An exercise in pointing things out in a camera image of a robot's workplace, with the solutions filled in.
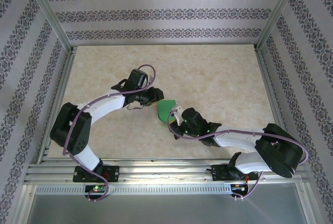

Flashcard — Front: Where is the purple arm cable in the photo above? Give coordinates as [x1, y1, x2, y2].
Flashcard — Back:
[168, 110, 310, 201]
[63, 64, 157, 203]

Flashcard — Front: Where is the grey slotted cable duct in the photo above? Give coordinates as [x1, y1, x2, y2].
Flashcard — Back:
[35, 184, 233, 195]

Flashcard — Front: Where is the aluminium left corner post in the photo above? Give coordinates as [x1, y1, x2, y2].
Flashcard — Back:
[24, 0, 73, 53]

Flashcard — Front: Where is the aluminium left side rail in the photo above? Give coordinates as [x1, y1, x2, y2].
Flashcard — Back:
[37, 48, 78, 164]

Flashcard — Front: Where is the aluminium right corner post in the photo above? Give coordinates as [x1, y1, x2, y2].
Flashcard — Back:
[254, 0, 307, 51]

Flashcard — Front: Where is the left controller board green light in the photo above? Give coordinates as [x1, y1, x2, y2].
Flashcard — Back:
[85, 185, 108, 194]

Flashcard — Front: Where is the aluminium corner post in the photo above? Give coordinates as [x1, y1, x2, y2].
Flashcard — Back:
[24, 0, 73, 53]
[254, 0, 307, 51]

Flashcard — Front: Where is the green paper sheet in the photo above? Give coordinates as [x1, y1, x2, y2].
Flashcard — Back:
[156, 99, 178, 124]

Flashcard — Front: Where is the aluminium right side rail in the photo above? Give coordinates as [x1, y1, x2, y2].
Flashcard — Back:
[253, 46, 297, 162]

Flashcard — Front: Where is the right controller board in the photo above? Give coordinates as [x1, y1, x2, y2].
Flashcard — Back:
[230, 183, 250, 192]

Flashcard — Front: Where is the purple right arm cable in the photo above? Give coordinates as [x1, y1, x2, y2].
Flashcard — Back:
[168, 110, 310, 201]

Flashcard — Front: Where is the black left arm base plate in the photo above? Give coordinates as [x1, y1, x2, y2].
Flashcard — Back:
[73, 166, 120, 183]

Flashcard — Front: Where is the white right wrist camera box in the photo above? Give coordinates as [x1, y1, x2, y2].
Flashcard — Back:
[170, 105, 185, 125]

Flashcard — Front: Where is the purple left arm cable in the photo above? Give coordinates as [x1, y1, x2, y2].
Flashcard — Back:
[63, 64, 157, 203]

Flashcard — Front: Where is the aluminium rail beam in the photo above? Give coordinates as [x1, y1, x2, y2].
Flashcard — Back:
[24, 159, 310, 185]

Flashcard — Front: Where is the aluminium rail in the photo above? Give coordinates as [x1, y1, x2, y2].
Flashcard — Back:
[37, 48, 78, 164]
[253, 46, 297, 162]

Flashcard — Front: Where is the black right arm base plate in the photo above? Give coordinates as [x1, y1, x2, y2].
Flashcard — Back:
[212, 164, 259, 182]

